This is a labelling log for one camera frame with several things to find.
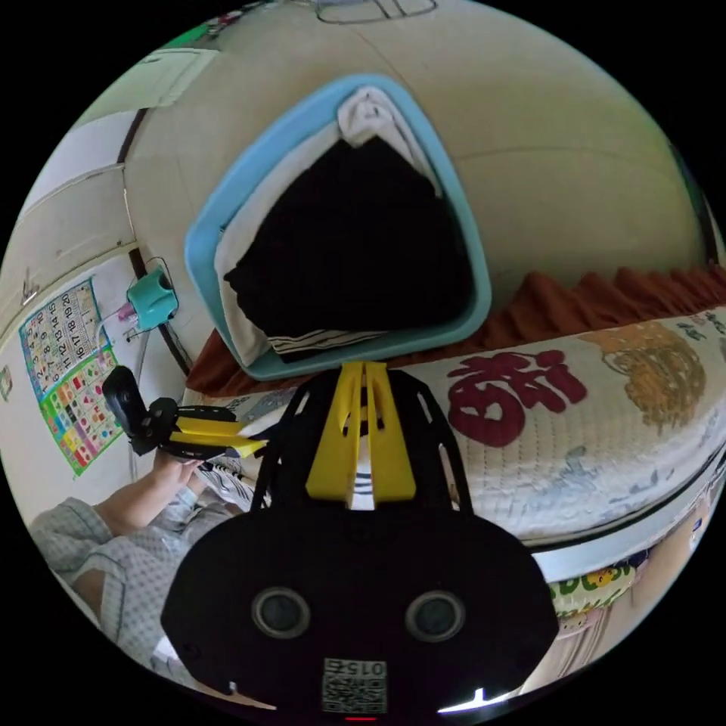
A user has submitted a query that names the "person's left hand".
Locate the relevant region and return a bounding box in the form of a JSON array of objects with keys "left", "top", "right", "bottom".
[{"left": 151, "top": 453, "right": 209, "bottom": 503}]

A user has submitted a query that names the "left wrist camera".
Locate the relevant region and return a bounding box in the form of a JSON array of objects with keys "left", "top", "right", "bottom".
[{"left": 101, "top": 365, "right": 150, "bottom": 442}]

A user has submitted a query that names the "light blue basket with clothes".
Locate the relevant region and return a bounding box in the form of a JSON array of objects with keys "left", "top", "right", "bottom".
[{"left": 183, "top": 73, "right": 492, "bottom": 382}]

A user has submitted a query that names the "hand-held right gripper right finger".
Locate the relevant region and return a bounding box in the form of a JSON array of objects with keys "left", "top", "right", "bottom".
[{"left": 365, "top": 362, "right": 419, "bottom": 504}]

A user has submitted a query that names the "person's body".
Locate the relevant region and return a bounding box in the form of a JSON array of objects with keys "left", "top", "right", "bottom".
[{"left": 28, "top": 486, "right": 253, "bottom": 688}]

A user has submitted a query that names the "colourful wall chart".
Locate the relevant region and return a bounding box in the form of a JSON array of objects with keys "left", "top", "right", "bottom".
[{"left": 17, "top": 276, "right": 127, "bottom": 477}]

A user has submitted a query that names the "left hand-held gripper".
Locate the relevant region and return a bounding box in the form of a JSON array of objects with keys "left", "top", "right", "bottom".
[{"left": 132, "top": 396, "right": 268, "bottom": 464}]

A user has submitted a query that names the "teal plastic wall holder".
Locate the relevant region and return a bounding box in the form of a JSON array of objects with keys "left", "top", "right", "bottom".
[{"left": 125, "top": 270, "right": 178, "bottom": 331}]

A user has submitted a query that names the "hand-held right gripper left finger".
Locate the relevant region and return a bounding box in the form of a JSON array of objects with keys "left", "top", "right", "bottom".
[{"left": 305, "top": 362, "right": 365, "bottom": 504}]

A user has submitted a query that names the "bed with printed quilt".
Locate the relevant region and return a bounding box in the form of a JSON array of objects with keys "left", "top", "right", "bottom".
[{"left": 181, "top": 266, "right": 726, "bottom": 547}]

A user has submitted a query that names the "person's left forearm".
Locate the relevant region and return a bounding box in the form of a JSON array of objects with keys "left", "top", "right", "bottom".
[{"left": 92, "top": 469, "right": 191, "bottom": 538}]

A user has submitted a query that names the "striped short sleeve shirt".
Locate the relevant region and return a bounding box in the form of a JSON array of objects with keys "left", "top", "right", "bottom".
[{"left": 195, "top": 418, "right": 378, "bottom": 513}]

